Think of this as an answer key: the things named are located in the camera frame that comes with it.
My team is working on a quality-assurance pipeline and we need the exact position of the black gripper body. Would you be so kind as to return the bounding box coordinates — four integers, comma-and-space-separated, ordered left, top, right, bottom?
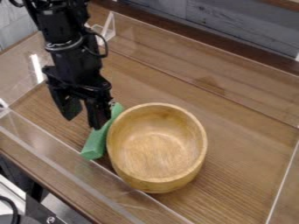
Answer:
42, 36, 113, 101

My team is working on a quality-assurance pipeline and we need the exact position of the clear acrylic tray wall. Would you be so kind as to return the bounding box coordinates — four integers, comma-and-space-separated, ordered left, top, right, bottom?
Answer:
0, 110, 193, 224

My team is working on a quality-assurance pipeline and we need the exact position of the brown wooden bowl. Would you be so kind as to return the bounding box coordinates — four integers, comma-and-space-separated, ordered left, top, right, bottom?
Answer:
107, 102, 209, 193

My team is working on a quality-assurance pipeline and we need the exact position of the black metal table frame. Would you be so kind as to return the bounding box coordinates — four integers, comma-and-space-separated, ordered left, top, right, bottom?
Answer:
0, 156, 92, 224

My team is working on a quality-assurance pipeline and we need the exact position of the green rectangular block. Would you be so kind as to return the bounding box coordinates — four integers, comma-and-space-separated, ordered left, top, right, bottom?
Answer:
80, 102, 125, 160

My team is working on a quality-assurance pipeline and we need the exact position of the black cable bottom left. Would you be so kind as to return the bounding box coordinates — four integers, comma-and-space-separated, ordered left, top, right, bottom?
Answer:
0, 195, 20, 224

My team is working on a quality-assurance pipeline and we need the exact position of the clear acrylic corner bracket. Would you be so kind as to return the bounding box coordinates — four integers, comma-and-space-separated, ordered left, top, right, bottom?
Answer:
91, 12, 117, 46

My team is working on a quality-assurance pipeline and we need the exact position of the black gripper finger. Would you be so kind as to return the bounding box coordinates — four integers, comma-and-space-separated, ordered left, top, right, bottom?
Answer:
51, 87, 82, 121
84, 96, 113, 130

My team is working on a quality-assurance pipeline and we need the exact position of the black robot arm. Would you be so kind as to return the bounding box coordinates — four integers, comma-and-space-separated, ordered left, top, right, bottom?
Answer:
8, 0, 113, 130

